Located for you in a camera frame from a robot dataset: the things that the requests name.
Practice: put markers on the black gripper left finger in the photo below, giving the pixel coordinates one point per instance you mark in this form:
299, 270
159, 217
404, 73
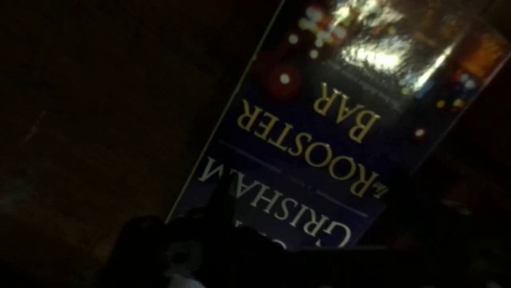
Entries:
219, 204

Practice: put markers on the blue paperback Grisham book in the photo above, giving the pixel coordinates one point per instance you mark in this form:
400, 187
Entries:
320, 132

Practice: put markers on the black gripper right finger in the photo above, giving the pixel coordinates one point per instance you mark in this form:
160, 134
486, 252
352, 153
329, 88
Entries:
409, 208

